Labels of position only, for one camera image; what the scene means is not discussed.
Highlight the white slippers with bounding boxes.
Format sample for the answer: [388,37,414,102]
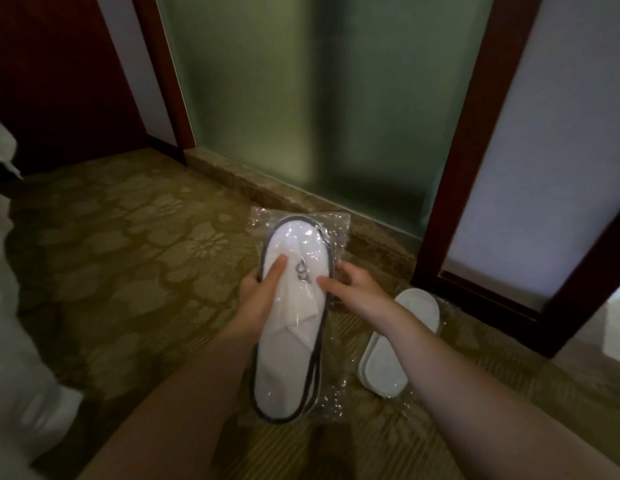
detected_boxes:
[340,287,461,410]
[247,206,352,426]

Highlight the person's right forearm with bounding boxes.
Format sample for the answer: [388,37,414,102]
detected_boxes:
[377,307,620,480]

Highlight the white bed linen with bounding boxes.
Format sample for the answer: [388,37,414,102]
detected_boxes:
[0,113,85,480]

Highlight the person's right hand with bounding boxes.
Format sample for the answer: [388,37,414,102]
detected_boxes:
[317,261,402,331]

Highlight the dark wooden door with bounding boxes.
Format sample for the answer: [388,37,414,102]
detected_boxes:
[0,0,150,175]

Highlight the marble door threshold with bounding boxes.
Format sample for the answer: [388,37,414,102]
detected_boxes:
[184,147,421,268]

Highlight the person's left forearm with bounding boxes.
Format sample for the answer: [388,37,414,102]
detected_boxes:
[77,322,263,480]

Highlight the frosted glass door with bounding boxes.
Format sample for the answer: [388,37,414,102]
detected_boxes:
[155,0,496,240]

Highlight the person's left hand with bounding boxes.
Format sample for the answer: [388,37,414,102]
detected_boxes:
[237,255,288,340]

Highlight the dark wooden door frame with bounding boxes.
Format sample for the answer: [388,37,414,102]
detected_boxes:
[131,0,620,359]

